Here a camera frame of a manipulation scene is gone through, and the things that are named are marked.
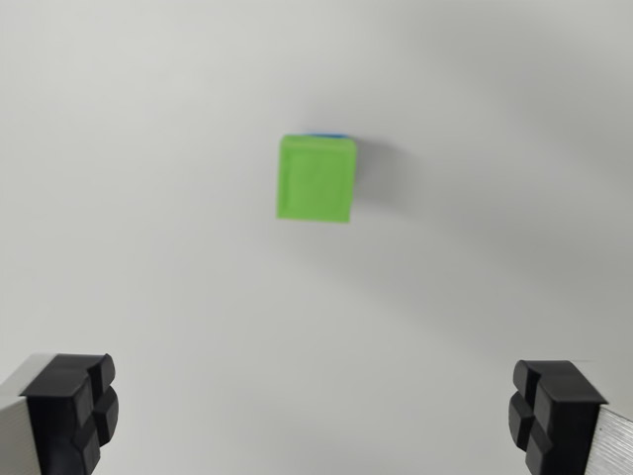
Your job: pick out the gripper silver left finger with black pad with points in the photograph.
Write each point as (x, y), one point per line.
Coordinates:
(59, 420)

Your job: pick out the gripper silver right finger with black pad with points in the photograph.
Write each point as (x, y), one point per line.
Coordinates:
(569, 420)

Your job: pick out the green embossed cube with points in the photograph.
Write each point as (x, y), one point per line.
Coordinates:
(316, 180)

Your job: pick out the blue embossed cube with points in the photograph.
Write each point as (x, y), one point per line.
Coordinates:
(326, 133)

